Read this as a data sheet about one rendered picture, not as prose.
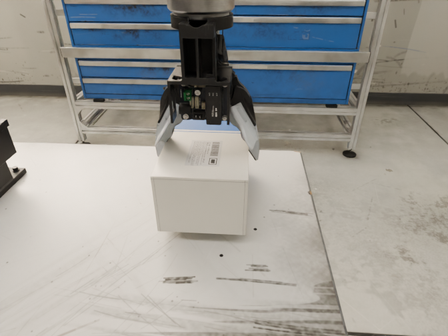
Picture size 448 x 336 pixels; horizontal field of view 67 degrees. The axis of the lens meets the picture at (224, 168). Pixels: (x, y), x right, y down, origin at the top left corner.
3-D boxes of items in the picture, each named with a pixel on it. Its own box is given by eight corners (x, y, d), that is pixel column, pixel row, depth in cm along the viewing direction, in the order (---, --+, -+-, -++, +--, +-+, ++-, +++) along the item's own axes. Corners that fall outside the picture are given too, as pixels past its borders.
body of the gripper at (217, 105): (169, 128, 41) (158, 21, 34) (181, 101, 48) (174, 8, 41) (232, 130, 40) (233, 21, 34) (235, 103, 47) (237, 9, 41)
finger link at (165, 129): (133, 162, 46) (165, 111, 41) (144, 141, 51) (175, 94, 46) (153, 174, 47) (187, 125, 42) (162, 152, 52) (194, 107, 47)
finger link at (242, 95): (236, 137, 47) (199, 87, 44) (237, 132, 49) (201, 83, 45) (265, 121, 46) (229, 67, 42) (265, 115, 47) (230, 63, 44)
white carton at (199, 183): (182, 157, 63) (179, 111, 58) (247, 159, 62) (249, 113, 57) (157, 231, 46) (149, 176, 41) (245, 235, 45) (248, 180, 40)
